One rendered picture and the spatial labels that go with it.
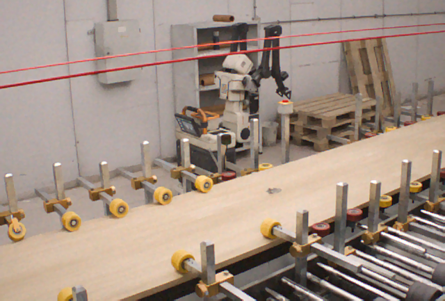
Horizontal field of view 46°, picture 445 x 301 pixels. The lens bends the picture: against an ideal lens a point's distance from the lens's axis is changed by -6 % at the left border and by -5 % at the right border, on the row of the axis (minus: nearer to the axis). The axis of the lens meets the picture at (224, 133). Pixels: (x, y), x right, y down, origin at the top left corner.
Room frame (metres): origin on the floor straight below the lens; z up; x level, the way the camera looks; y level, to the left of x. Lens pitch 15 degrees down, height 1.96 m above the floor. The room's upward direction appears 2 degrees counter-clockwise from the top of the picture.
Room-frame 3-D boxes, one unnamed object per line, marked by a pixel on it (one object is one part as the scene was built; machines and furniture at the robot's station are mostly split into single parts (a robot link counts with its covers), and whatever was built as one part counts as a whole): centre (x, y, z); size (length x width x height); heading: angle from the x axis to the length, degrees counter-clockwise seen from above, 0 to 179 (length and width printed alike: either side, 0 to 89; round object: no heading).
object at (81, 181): (2.59, 0.67, 0.95); 0.50 x 0.04 x 0.04; 37
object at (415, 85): (4.25, -1.58, 0.93); 0.04 x 0.04 x 0.48; 37
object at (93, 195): (2.59, 0.64, 0.95); 0.14 x 0.06 x 0.05; 127
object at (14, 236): (2.15, 0.96, 0.93); 0.09 x 0.08 x 0.09; 37
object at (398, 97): (4.10, -1.38, 0.88); 0.04 x 0.04 x 0.48; 37
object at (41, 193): (2.44, 0.87, 0.95); 0.50 x 0.04 x 0.04; 37
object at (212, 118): (4.32, 0.16, 0.87); 0.23 x 0.15 x 0.11; 36
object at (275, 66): (4.48, -0.44, 1.40); 0.11 x 0.06 x 0.43; 37
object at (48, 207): (2.44, 0.84, 0.95); 0.14 x 0.06 x 0.05; 127
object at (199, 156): (4.33, 0.14, 0.59); 0.55 x 0.34 x 0.83; 36
